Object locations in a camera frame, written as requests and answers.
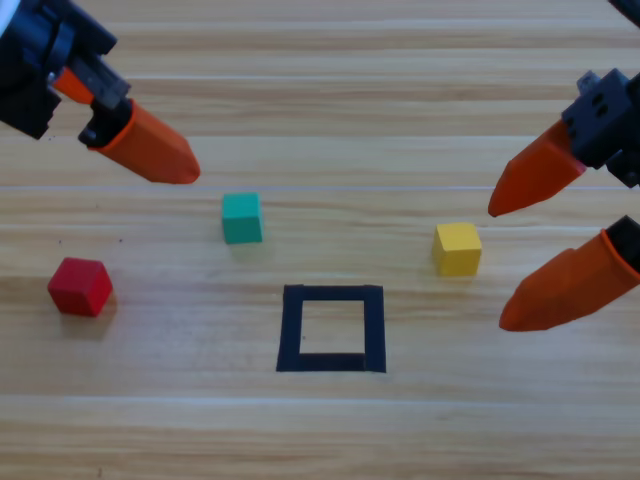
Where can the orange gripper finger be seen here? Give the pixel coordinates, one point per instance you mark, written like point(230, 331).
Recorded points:
point(560, 290)

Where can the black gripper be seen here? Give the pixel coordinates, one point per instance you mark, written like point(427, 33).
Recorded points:
point(30, 75)
point(610, 125)

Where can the green cube block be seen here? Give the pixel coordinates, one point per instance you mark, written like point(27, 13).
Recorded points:
point(242, 217)

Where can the yellow cube block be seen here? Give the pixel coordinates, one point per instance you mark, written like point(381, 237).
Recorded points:
point(457, 247)

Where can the red cube block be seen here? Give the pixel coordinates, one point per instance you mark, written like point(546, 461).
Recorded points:
point(80, 287)

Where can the black tape square outline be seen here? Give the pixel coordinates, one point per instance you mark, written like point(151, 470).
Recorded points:
point(291, 325)

